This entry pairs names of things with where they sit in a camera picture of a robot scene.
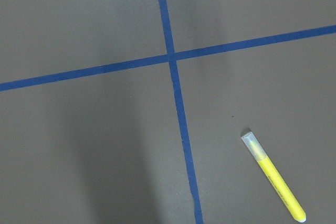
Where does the yellow highlighter pen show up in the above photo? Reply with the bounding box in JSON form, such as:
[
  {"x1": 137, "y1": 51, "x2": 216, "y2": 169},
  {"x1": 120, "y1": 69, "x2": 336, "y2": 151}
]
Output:
[{"x1": 241, "y1": 132, "x2": 307, "y2": 223}]

